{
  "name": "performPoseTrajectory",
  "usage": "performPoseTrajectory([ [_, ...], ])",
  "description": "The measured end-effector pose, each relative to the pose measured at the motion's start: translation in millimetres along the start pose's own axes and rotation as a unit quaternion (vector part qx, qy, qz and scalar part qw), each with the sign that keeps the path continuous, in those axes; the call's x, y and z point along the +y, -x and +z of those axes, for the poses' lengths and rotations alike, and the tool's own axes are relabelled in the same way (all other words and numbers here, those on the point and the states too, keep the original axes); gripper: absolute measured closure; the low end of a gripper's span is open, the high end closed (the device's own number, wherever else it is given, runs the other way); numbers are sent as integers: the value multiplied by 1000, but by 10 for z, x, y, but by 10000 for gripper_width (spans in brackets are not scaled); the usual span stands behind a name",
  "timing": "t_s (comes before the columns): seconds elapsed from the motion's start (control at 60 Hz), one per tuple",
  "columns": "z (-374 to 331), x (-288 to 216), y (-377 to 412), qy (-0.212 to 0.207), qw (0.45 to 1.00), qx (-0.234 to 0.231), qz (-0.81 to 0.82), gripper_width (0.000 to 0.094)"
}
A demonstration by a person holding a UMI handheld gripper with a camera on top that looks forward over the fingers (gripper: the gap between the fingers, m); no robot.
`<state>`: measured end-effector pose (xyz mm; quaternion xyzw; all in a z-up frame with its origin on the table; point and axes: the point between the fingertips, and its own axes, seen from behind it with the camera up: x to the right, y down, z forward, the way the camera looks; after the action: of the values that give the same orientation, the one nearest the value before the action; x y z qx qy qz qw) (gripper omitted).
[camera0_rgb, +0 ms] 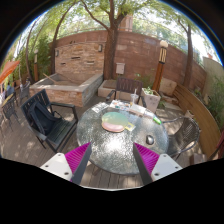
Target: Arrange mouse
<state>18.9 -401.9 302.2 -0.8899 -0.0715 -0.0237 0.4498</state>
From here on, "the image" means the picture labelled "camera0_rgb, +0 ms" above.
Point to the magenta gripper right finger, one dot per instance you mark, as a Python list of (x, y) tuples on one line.
[(153, 166)]

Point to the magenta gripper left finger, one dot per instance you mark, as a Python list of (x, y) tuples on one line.
[(70, 166)]

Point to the grey computer mouse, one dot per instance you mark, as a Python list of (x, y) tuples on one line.
[(149, 140)]

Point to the green marker pen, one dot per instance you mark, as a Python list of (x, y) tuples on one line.
[(157, 120)]

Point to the dark green patio armchair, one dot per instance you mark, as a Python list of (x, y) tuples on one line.
[(62, 130)]

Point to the round glass patio table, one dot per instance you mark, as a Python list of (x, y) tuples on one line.
[(113, 152)]

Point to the black metal mesh chair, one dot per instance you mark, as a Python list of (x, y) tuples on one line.
[(185, 138)]

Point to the white book stack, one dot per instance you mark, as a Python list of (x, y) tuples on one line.
[(137, 109)]

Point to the printed paper sheet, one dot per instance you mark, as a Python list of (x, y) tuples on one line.
[(99, 107)]

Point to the white square planter pot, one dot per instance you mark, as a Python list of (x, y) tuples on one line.
[(152, 99)]

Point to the black backpack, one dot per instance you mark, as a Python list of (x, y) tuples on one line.
[(41, 119)]

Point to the clear plastic cup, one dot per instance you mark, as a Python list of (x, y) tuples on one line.
[(134, 98)]

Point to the stone raised planter bed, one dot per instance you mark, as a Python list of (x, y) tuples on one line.
[(64, 91)]

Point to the curved wooden bench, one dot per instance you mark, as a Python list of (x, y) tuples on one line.
[(210, 133)]

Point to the dark wooden slat chair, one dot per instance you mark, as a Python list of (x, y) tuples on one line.
[(127, 85)]

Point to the black chair far left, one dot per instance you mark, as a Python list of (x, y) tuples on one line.
[(9, 110)]

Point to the grey electrical box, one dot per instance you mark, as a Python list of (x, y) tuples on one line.
[(120, 67)]

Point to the orange patio umbrella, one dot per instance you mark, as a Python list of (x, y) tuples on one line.
[(8, 69)]

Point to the large tree trunk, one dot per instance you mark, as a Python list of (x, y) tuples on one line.
[(116, 10)]

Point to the wooden garden lamp post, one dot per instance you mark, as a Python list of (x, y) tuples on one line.
[(160, 67)]

